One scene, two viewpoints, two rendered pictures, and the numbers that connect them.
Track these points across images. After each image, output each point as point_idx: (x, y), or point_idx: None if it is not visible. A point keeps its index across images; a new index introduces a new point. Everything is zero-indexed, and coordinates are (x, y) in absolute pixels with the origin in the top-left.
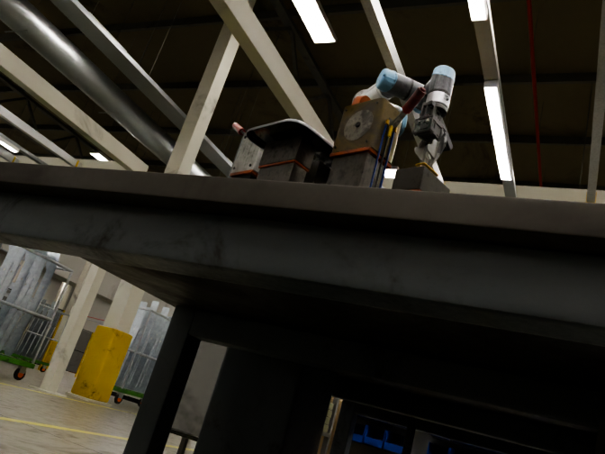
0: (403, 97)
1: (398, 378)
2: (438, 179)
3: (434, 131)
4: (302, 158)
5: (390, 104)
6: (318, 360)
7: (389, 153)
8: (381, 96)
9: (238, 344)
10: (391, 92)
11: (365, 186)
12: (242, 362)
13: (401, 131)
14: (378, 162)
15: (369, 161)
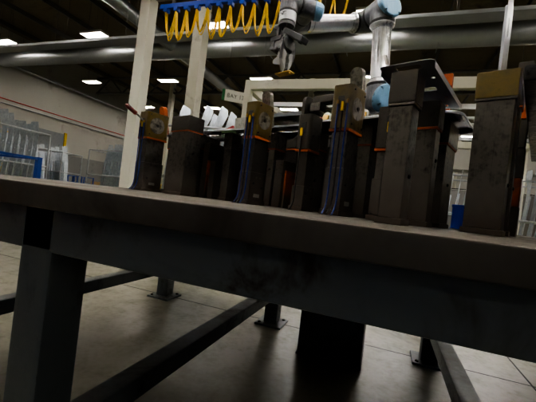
0: (300, 25)
1: None
2: (181, 116)
3: (273, 47)
4: (169, 145)
5: (142, 112)
6: None
7: (142, 133)
8: (310, 31)
9: None
10: (295, 30)
11: (139, 152)
12: None
13: (385, 13)
14: (143, 139)
15: (140, 142)
